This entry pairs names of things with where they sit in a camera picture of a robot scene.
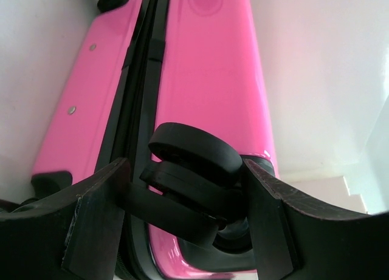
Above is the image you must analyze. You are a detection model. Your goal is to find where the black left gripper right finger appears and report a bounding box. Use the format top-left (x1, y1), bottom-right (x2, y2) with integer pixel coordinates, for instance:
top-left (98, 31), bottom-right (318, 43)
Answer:
top-left (243, 159), bottom-right (388, 279)

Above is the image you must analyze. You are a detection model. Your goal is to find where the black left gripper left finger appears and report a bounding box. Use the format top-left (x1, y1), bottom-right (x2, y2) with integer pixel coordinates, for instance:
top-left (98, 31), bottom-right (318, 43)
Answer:
top-left (1, 159), bottom-right (130, 279)

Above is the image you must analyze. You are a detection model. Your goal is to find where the pink suitcase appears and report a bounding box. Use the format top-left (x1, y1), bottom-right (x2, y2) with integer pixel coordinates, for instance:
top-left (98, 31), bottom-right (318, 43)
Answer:
top-left (1, 0), bottom-right (277, 279)

